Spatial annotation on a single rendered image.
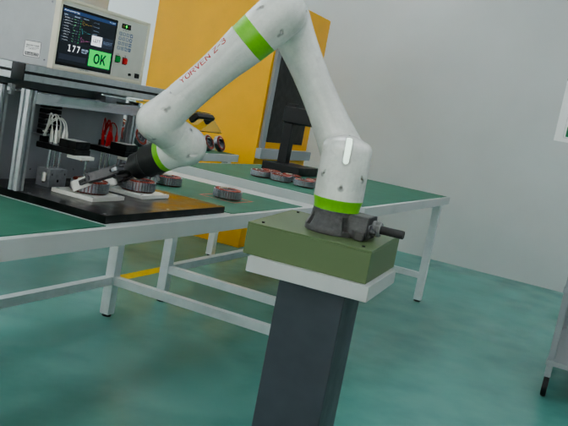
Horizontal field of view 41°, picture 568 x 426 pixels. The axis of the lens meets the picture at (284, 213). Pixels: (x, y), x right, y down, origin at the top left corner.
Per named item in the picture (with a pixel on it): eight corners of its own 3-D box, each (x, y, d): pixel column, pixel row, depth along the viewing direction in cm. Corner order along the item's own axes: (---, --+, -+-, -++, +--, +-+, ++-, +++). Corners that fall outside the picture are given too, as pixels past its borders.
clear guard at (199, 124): (221, 133, 255) (224, 116, 254) (182, 129, 233) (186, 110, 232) (141, 117, 267) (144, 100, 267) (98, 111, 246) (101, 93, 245)
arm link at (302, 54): (374, 166, 220) (302, -9, 214) (376, 172, 204) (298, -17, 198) (332, 183, 222) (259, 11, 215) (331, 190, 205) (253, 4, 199)
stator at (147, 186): (161, 193, 247) (163, 182, 247) (138, 193, 238) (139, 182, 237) (136, 187, 253) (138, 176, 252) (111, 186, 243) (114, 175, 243)
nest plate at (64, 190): (124, 200, 227) (124, 196, 227) (92, 202, 214) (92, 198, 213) (84, 189, 233) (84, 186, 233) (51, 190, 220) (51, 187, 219)
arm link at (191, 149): (214, 166, 208) (214, 133, 214) (187, 142, 198) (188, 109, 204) (172, 181, 214) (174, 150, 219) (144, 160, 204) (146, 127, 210)
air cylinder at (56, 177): (65, 187, 231) (68, 169, 231) (47, 187, 225) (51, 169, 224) (51, 183, 233) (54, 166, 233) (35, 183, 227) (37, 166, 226)
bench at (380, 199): (427, 302, 531) (450, 197, 521) (334, 360, 363) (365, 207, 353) (286, 263, 574) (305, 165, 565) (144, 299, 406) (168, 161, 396)
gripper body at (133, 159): (139, 175, 210) (114, 185, 214) (157, 175, 218) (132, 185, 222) (133, 149, 211) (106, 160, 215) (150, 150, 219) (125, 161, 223)
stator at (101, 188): (116, 195, 226) (117, 182, 226) (91, 196, 216) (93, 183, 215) (85, 187, 231) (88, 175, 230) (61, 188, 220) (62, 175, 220)
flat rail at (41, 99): (157, 118, 263) (159, 110, 263) (29, 103, 207) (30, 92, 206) (155, 117, 264) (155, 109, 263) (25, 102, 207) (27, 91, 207)
